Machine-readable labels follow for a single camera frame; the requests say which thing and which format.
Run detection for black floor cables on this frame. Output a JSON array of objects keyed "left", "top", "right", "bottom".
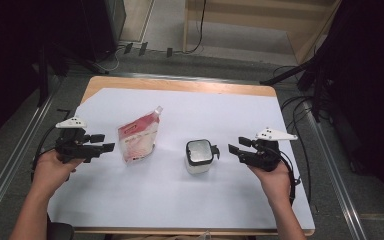
[{"left": 272, "top": 64, "right": 315, "bottom": 205}]

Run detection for thin black hanging cable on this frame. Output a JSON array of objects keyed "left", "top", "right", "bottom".
[{"left": 183, "top": 0, "right": 208, "bottom": 55}]

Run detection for white floor cable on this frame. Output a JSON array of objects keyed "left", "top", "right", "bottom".
[{"left": 102, "top": 45, "right": 128, "bottom": 73}]

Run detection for metal floor rail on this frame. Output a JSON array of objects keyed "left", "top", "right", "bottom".
[
  {"left": 307, "top": 99, "right": 368, "bottom": 240},
  {"left": 0, "top": 75, "right": 64, "bottom": 232}
]

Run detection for metal floor strip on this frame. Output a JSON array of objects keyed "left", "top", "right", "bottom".
[{"left": 113, "top": 71, "right": 265, "bottom": 85}]

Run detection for white container with black lid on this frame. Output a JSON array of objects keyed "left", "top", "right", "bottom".
[{"left": 184, "top": 138, "right": 221, "bottom": 176}]

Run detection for white paper sheet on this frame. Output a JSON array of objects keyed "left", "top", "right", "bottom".
[{"left": 46, "top": 87, "right": 316, "bottom": 231}]

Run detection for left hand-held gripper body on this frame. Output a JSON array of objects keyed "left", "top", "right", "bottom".
[{"left": 54, "top": 116, "right": 101, "bottom": 165}]

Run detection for black metal stand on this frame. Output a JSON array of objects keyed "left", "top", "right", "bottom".
[{"left": 259, "top": 49, "right": 335, "bottom": 124}]

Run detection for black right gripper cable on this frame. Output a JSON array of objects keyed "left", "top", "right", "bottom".
[{"left": 275, "top": 147, "right": 302, "bottom": 207}]

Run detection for black tripod stand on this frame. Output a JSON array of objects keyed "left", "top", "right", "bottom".
[{"left": 35, "top": 39, "right": 110, "bottom": 108}]

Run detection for person's left hand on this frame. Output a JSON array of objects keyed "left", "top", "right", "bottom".
[{"left": 30, "top": 149, "right": 85, "bottom": 198}]

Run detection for person's right hand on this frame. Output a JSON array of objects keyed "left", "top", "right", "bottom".
[{"left": 247, "top": 161, "right": 293, "bottom": 205}]

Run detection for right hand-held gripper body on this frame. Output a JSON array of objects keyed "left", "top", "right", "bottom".
[{"left": 242, "top": 126, "right": 299, "bottom": 173}]

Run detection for light wooden frame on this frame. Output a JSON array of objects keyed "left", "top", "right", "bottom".
[{"left": 182, "top": 0, "right": 343, "bottom": 65}]

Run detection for wooden table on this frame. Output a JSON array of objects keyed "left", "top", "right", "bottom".
[{"left": 46, "top": 75, "right": 316, "bottom": 237}]

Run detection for red and white refill pouch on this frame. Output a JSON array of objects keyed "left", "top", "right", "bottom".
[{"left": 117, "top": 105, "right": 164, "bottom": 166}]

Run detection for dark cabinet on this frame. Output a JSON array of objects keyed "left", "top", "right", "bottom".
[{"left": 79, "top": 0, "right": 127, "bottom": 63}]

